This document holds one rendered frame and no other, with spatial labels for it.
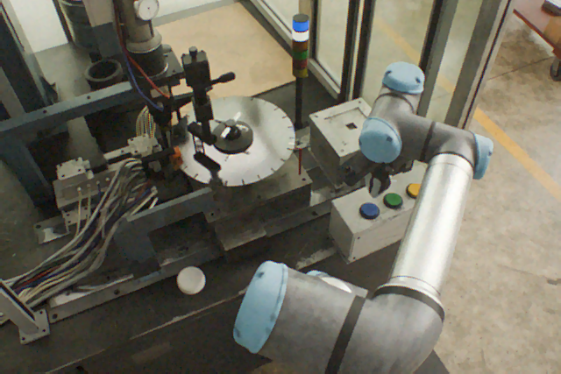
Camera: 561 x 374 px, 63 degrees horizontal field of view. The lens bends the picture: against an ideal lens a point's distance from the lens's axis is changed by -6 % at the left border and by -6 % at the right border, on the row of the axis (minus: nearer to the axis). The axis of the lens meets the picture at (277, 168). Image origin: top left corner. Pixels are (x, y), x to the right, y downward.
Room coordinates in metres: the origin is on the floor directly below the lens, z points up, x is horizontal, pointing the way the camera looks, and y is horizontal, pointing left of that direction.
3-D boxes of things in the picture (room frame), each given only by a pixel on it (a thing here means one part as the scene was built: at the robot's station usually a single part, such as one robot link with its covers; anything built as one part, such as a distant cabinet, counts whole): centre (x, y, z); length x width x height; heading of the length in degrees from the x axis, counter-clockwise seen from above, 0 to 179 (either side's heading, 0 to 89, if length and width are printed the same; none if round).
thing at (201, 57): (0.84, 0.17, 1.17); 0.06 x 0.05 x 0.20; 105
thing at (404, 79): (0.68, -0.23, 1.27); 0.09 x 0.08 x 0.11; 154
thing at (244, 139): (0.89, 0.12, 0.96); 0.11 x 0.11 x 0.03
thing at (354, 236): (0.72, -0.28, 0.82); 0.28 x 0.11 x 0.15; 114
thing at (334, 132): (0.98, -0.21, 0.82); 0.18 x 0.18 x 0.15; 24
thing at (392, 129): (0.59, -0.21, 1.27); 0.11 x 0.11 x 0.08; 64
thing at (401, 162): (0.69, -0.24, 1.11); 0.09 x 0.08 x 0.12; 114
